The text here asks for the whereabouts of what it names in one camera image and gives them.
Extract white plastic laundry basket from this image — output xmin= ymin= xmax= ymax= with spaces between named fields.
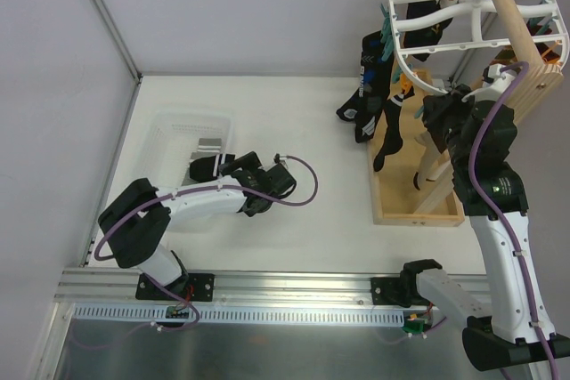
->
xmin=130 ymin=108 xmax=234 ymax=188

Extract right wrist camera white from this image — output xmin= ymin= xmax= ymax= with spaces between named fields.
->
xmin=462 ymin=63 xmax=517 ymax=102

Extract grey sock white stripes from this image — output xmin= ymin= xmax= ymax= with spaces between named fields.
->
xmin=182 ymin=138 xmax=223 ymax=185

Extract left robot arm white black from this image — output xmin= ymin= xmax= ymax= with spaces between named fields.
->
xmin=98 ymin=151 xmax=297 ymax=300

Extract wooden hanger stand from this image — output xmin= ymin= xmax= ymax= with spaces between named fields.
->
xmin=371 ymin=0 xmax=569 ymax=227

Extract black sock white stripes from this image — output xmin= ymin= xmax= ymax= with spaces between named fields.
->
xmin=373 ymin=87 xmax=415 ymax=172

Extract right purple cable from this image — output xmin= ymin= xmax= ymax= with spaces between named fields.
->
xmin=467 ymin=61 xmax=562 ymax=380

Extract purple cable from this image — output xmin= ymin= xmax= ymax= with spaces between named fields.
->
xmin=467 ymin=61 xmax=562 ymax=380
xmin=94 ymin=153 xmax=320 ymax=332

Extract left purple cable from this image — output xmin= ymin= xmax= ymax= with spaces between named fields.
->
xmin=94 ymin=153 xmax=320 ymax=332

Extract black sport sock hanging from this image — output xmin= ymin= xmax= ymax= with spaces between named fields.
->
xmin=336 ymin=89 xmax=384 ymax=143

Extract aluminium mounting rail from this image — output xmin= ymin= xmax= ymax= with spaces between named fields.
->
xmin=53 ymin=267 xmax=398 ymax=310

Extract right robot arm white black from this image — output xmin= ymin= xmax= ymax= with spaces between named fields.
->
xmin=395 ymin=85 xmax=569 ymax=379

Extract white slotted cable duct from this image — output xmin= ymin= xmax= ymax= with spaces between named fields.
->
xmin=73 ymin=303 xmax=404 ymax=327

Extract black sock plain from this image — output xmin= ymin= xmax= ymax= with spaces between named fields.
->
xmin=357 ymin=30 xmax=394 ymax=100

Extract white round clip hanger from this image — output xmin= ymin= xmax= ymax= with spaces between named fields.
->
xmin=388 ymin=0 xmax=569 ymax=95

